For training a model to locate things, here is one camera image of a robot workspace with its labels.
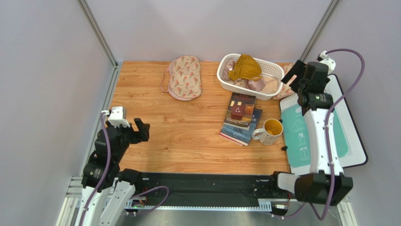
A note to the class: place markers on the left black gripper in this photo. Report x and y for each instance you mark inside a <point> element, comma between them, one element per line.
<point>143,134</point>

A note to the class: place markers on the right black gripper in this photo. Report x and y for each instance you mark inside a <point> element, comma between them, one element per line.
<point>300,76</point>

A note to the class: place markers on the floral mesh laundry bag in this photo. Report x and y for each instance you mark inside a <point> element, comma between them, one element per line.
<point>286,89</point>

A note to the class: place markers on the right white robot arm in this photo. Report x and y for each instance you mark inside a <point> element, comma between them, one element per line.
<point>325,183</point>

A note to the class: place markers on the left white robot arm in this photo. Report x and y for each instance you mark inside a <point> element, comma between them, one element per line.
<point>103,188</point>

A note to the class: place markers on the pink satin bra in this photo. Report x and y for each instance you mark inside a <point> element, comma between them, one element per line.
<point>264,85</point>

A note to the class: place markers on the mustard yellow bra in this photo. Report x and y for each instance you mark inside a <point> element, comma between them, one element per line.
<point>246,68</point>

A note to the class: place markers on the white plastic basket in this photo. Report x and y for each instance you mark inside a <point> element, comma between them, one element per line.
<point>269,69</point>

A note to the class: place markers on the teal folding board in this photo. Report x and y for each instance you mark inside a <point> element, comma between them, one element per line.
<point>296,136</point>

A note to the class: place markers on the white mug yellow inside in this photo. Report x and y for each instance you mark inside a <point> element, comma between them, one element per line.
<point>269,133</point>

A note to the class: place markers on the dark brown book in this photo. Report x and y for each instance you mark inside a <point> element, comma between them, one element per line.
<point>240,111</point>

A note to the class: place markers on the blue book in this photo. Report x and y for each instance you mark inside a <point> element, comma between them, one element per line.
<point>239,136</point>

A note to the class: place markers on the white tray black rim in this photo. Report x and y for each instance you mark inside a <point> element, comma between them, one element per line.
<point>356,154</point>

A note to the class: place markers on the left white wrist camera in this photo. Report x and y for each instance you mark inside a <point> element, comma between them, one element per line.
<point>117,117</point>

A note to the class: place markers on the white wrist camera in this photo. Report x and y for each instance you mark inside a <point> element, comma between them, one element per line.
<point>324,58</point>
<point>117,117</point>

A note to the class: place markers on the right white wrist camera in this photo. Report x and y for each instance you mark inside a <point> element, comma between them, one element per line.
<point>324,58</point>

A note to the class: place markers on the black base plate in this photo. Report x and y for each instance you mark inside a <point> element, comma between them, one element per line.
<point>208,190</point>

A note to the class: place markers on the aluminium frame rail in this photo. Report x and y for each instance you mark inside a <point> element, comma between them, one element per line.
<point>136,204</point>

